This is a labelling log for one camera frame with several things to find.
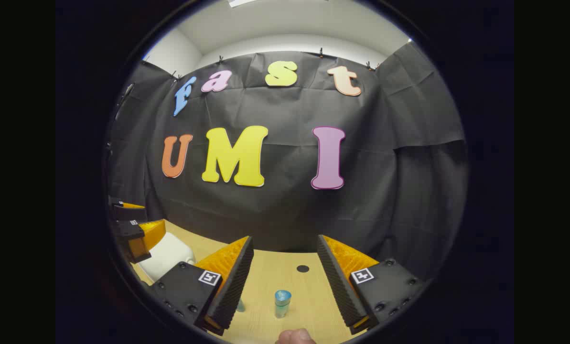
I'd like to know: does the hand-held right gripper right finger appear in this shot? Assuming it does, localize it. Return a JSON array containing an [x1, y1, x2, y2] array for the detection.
[[317, 234, 426, 335]]

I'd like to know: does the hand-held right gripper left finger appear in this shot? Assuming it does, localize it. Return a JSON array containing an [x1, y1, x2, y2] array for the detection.
[[149, 235, 255, 336]]

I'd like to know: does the white suitcase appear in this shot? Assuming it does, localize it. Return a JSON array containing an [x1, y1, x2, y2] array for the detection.
[[141, 233, 196, 283]]

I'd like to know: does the blue capped clear bottle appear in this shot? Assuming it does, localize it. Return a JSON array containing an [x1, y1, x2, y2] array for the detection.
[[274, 290, 292, 319]]

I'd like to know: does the black backdrop cloth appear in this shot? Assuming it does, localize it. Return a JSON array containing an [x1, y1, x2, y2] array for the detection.
[[107, 42, 469, 280]]

